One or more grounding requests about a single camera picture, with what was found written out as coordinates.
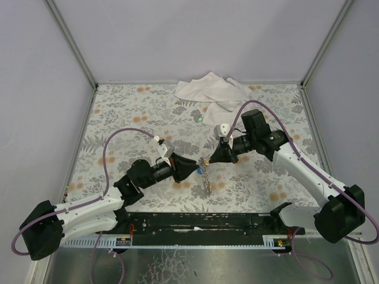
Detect white disc with keyrings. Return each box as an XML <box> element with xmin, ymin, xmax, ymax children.
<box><xmin>198</xmin><ymin>157</ymin><xmax>211</xmax><ymax>195</ymax></box>

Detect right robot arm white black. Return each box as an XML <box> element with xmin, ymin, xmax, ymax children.
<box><xmin>210</xmin><ymin>109</ymin><xmax>365</xmax><ymax>243</ymax></box>

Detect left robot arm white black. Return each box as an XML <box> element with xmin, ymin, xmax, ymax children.
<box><xmin>20</xmin><ymin>153</ymin><xmax>199</xmax><ymax>261</ymax></box>

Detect green tagged key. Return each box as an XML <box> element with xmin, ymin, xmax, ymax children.
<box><xmin>195</xmin><ymin>117</ymin><xmax>204</xmax><ymax>124</ymax></box>

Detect white crumpled cloth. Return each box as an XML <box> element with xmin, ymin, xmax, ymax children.
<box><xmin>175</xmin><ymin>72</ymin><xmax>252</xmax><ymax>126</ymax></box>

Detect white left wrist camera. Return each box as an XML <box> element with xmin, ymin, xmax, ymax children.
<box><xmin>153</xmin><ymin>136</ymin><xmax>175</xmax><ymax>163</ymax></box>

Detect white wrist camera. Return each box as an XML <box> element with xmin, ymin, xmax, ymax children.
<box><xmin>214</xmin><ymin>124</ymin><xmax>230</xmax><ymax>142</ymax></box>
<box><xmin>153</xmin><ymin>136</ymin><xmax>175</xmax><ymax>163</ymax></box>

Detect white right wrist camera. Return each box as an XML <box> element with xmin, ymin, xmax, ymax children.
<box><xmin>214</xmin><ymin>124</ymin><xmax>230</xmax><ymax>142</ymax></box>

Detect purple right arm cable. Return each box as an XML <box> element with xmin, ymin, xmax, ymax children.
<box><xmin>224</xmin><ymin>100</ymin><xmax>376</xmax><ymax>244</ymax></box>

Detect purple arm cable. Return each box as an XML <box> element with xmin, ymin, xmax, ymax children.
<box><xmin>11</xmin><ymin>127</ymin><xmax>158</xmax><ymax>256</ymax></box>
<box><xmin>224</xmin><ymin>100</ymin><xmax>376</xmax><ymax>244</ymax></box>

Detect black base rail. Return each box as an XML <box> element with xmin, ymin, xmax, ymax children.
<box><xmin>103</xmin><ymin>212</ymin><xmax>295</xmax><ymax>244</ymax></box>

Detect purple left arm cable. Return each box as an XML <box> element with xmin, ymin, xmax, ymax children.
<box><xmin>11</xmin><ymin>127</ymin><xmax>158</xmax><ymax>256</ymax></box>

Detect white slotted cable duct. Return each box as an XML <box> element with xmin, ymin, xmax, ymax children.
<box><xmin>60</xmin><ymin>236</ymin><xmax>290</xmax><ymax>252</ymax></box>

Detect purple right floor cable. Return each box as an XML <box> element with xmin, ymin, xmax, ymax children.
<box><xmin>291</xmin><ymin>226</ymin><xmax>335</xmax><ymax>280</ymax></box>

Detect purple floor cable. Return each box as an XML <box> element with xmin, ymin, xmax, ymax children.
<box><xmin>88</xmin><ymin>230</ymin><xmax>125</xmax><ymax>284</ymax></box>
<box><xmin>291</xmin><ymin>226</ymin><xmax>335</xmax><ymax>280</ymax></box>

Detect purple left floor cable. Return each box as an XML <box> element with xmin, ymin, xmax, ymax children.
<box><xmin>88</xmin><ymin>230</ymin><xmax>125</xmax><ymax>284</ymax></box>

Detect grey aluminium corner post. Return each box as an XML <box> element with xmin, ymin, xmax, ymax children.
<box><xmin>300</xmin><ymin>0</ymin><xmax>355</xmax><ymax>89</ymax></box>

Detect grey left corner post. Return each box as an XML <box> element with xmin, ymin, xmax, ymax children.
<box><xmin>43</xmin><ymin>0</ymin><xmax>98</xmax><ymax>89</ymax></box>

